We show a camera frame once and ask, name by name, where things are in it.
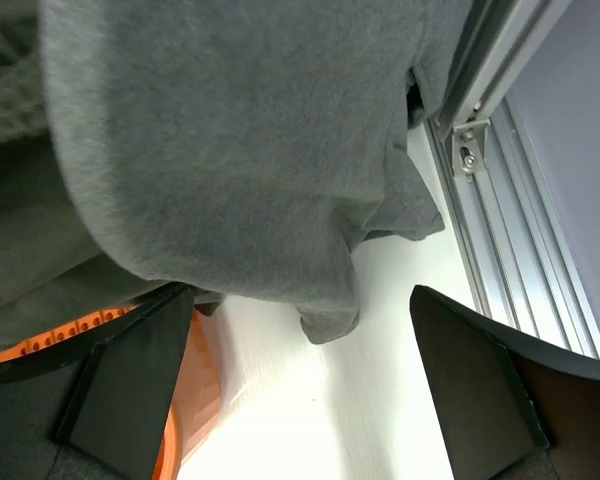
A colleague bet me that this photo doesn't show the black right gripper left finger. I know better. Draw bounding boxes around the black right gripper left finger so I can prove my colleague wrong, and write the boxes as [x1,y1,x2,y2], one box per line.
[0,284,194,479]

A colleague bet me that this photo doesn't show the light grey shorts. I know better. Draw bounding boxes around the light grey shorts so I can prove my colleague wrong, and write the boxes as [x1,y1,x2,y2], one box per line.
[39,1,472,344]

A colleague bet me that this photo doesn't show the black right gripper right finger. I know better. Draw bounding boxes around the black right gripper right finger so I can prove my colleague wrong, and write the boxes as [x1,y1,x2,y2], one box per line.
[410,286,600,479]

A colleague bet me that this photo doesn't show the olive green shorts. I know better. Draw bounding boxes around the olive green shorts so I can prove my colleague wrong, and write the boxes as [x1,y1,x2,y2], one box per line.
[0,1,162,351]

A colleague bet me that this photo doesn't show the aluminium frame rack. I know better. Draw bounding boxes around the aluminium frame rack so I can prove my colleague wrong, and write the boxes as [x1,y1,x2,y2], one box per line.
[427,1,600,359]

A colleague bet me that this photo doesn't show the orange plastic basket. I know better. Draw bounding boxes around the orange plastic basket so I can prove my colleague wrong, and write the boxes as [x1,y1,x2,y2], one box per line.
[0,308,222,479]

